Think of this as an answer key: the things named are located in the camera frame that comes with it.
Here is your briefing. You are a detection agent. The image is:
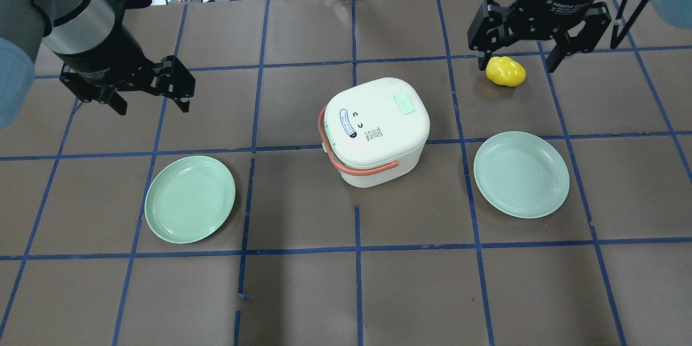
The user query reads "left green plate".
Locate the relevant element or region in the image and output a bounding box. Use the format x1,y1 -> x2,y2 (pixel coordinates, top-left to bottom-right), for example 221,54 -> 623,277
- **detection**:
144,155 -> 236,244

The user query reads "white rice cooker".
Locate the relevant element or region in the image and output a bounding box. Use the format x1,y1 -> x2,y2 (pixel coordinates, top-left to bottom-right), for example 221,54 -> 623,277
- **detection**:
318,77 -> 430,188

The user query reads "green plate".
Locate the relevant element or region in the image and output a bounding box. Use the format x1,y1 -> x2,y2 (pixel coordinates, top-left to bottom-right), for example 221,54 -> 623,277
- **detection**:
144,155 -> 236,244
474,131 -> 570,219

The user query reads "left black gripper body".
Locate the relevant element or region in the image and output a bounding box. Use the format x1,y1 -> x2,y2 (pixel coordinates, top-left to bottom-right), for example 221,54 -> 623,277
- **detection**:
59,58 -> 166,98

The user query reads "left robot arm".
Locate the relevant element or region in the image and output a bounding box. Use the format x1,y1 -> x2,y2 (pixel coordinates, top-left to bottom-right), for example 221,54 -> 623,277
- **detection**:
1,0 -> 196,128

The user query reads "yellow toy pepper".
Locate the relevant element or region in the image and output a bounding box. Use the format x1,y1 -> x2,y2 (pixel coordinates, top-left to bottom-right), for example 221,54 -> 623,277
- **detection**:
485,56 -> 527,87

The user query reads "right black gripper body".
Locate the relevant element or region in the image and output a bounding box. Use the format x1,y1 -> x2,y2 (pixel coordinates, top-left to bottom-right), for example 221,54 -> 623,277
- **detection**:
505,0 -> 593,44

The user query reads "right green plate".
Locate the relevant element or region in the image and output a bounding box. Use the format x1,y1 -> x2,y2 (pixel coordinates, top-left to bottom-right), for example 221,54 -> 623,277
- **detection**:
474,131 -> 570,219

